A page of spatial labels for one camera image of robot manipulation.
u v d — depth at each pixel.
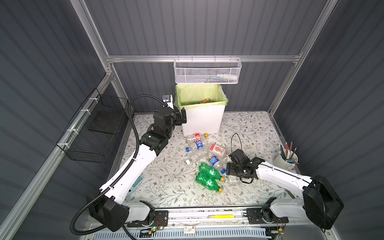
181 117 0.66
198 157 0.94
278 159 0.84
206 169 0.85
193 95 1.02
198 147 0.96
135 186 0.83
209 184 0.79
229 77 0.87
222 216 0.74
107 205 0.38
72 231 0.37
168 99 0.60
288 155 0.85
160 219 0.73
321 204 0.42
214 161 0.89
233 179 0.82
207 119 0.97
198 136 0.99
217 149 0.94
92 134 0.73
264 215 0.68
